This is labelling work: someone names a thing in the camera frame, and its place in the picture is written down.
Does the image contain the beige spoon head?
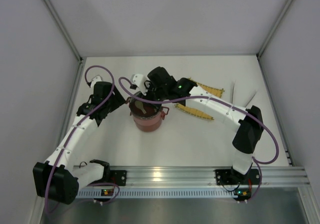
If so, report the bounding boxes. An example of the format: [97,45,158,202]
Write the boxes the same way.
[134,100,147,114]

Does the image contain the grey lid with handle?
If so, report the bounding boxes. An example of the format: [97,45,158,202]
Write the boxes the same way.
[126,97,170,119]

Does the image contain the pink steel pot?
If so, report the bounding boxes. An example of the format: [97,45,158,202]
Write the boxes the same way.
[137,125,159,132]
[133,117,162,127]

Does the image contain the metal tongs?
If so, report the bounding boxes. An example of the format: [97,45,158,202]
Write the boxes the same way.
[230,80,258,107]

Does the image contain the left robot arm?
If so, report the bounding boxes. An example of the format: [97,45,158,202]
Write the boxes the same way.
[32,81,125,205]

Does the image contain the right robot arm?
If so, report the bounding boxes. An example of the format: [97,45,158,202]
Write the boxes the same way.
[133,67,264,183]

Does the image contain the bamboo tray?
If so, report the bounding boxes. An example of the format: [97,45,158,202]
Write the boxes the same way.
[174,77,225,122]

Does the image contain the left camera mount white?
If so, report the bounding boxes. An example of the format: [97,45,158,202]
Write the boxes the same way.
[90,75,103,88]

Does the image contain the camera mount white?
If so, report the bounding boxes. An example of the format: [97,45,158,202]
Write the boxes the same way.
[130,74,148,96]
[90,75,103,88]

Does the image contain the right camera mount white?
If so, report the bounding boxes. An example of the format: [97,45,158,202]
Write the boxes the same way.
[130,74,148,96]

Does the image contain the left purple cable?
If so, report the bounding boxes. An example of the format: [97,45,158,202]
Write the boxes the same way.
[44,64,120,215]

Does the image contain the purple cable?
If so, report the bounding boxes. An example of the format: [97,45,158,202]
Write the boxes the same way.
[44,64,120,215]
[118,77,280,205]

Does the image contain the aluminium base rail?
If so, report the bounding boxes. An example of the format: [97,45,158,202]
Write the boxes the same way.
[76,166,310,201]

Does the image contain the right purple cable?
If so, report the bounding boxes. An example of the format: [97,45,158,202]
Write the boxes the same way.
[118,77,280,205]

